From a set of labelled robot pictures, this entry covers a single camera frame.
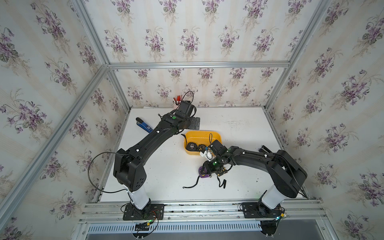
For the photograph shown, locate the black yellow tape measure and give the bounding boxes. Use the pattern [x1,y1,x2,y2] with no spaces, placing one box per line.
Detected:
[217,168,228,189]
[186,142,199,152]
[198,145,207,153]

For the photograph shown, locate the purple tape measure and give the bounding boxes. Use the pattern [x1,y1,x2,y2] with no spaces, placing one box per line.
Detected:
[183,167,210,189]

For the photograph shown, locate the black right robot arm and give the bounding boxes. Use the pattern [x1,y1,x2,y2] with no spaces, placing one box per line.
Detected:
[199,140,308,210]

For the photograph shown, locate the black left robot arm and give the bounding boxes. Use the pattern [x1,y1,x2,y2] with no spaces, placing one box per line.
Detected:
[113,110,194,211]

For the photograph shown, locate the yellow plastic storage box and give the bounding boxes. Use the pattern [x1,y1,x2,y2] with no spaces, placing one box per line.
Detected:
[183,130,223,155]

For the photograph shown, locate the red pens in cup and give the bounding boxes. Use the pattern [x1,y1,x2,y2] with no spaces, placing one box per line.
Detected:
[173,95,183,105]

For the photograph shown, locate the blue black utility knife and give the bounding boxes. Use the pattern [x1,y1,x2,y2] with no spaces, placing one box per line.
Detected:
[136,117,153,133]

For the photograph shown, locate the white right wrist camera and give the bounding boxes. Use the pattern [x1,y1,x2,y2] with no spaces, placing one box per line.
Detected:
[200,150,214,161]

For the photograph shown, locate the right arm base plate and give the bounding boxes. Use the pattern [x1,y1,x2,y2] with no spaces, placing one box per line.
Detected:
[240,202,285,220]

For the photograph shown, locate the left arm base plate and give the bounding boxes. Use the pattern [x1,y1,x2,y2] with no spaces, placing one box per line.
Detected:
[123,203,165,221]

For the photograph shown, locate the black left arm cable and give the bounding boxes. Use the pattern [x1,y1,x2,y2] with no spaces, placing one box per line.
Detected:
[87,151,128,194]

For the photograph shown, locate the aluminium front rail frame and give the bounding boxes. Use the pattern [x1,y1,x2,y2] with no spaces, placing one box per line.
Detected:
[72,199,338,240]

